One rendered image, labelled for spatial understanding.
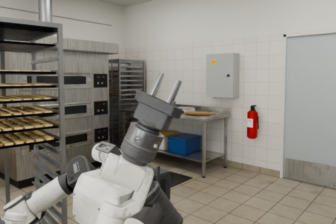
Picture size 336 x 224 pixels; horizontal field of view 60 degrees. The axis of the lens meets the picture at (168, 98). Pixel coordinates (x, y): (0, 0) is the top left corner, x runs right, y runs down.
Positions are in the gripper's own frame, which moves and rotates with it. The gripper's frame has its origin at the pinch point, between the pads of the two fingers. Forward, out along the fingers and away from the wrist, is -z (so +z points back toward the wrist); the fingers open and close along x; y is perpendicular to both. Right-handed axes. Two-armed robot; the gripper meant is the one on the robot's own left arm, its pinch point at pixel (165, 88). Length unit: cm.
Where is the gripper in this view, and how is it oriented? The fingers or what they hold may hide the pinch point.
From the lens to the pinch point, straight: 70.7
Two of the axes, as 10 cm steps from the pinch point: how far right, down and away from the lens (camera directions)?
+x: -8.8, -4.0, 2.4
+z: -4.0, 9.2, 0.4
